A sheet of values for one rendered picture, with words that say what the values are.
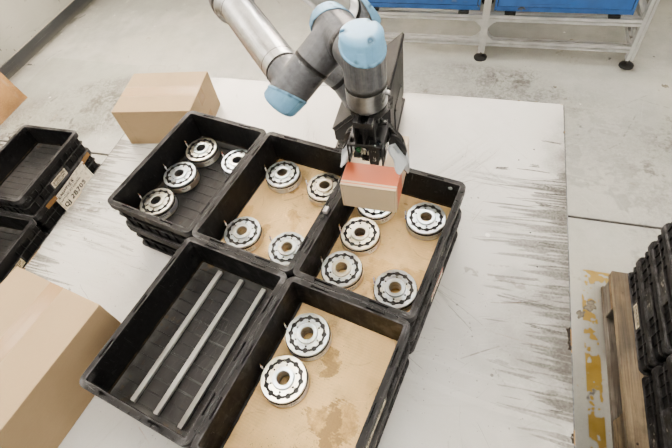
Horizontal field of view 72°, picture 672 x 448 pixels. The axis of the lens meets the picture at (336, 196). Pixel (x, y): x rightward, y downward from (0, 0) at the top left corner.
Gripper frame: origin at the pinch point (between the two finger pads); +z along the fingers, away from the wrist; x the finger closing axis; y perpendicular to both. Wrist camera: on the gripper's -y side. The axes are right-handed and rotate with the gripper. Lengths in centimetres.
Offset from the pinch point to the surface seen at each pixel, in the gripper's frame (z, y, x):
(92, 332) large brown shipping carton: 23, 43, -62
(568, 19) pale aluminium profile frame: 82, -193, 64
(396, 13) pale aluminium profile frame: 81, -193, -33
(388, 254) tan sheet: 26.6, 6.3, 3.1
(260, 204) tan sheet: 26.6, -3.0, -36.3
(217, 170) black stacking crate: 27, -13, -55
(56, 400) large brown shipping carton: 28, 58, -65
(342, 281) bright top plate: 23.4, 17.6, -5.8
